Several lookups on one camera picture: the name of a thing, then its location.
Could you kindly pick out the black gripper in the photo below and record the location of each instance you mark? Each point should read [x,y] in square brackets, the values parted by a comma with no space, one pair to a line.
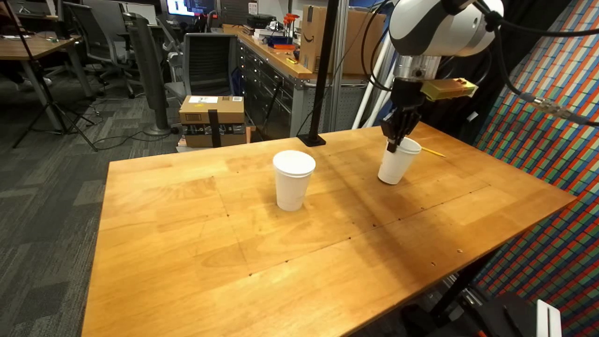
[407,100]

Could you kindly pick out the white foam cup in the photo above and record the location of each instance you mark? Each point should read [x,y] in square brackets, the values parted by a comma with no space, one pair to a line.
[293,172]
[398,162]

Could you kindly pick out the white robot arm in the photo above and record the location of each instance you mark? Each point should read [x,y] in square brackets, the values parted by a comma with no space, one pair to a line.
[422,35]

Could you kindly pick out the yellow pencil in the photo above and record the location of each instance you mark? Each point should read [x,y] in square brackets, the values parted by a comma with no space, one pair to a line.
[433,153]

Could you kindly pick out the white leaning pipes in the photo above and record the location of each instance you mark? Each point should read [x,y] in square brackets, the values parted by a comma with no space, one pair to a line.
[379,87]

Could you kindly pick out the black vertical pole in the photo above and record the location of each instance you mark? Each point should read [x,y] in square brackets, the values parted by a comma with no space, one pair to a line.
[311,138]

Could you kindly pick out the grey cabinet workbench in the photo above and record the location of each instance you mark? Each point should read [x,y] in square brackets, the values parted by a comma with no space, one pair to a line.
[280,93]

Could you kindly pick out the computer monitor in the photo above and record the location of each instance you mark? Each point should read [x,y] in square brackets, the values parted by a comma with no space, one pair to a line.
[190,9]

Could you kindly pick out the black office chair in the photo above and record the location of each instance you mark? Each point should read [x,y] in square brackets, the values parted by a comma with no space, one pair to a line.
[105,39]

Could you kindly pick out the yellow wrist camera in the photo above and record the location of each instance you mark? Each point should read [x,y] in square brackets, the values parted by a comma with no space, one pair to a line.
[448,89]

